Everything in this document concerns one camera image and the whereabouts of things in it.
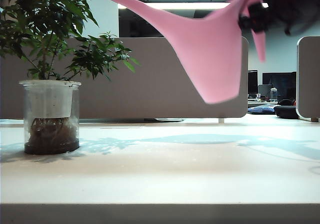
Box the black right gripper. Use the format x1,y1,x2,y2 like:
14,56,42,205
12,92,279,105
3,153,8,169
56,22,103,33
238,0,320,36

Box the pink plastic watering can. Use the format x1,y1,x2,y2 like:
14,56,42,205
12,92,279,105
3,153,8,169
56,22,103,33
100,0,267,105

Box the clear water bottle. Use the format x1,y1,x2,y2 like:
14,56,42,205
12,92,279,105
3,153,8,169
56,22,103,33
270,87,279,103

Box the green leafy plant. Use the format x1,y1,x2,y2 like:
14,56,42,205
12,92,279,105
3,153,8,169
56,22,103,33
0,0,140,82

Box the white inner plant pot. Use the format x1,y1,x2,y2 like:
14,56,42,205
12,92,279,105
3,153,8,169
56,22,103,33
26,81,74,119

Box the clear glass plant pot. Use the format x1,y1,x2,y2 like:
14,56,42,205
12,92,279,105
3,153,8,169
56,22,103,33
19,80,82,156

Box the narrow black computer monitor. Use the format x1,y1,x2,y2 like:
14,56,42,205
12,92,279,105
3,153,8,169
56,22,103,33
247,70,259,95

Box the wide black computer monitor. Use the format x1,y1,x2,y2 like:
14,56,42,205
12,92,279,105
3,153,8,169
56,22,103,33
262,71,298,102

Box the grey office chair back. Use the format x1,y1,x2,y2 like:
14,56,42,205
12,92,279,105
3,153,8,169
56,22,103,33
258,84,273,102

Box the long ceiling light strip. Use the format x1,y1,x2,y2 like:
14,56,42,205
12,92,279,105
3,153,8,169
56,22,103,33
117,2,270,11

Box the beige rounded desk partition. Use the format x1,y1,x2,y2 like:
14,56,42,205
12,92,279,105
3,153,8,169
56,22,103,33
296,36,320,123

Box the blue cloth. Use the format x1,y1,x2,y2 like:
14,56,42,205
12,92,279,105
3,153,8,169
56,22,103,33
247,104,276,115

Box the black round cushion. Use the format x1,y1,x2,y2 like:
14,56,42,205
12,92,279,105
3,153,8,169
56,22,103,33
273,98,300,120

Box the wide beige desk partition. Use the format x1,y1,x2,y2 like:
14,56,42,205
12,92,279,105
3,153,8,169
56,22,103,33
0,36,250,123

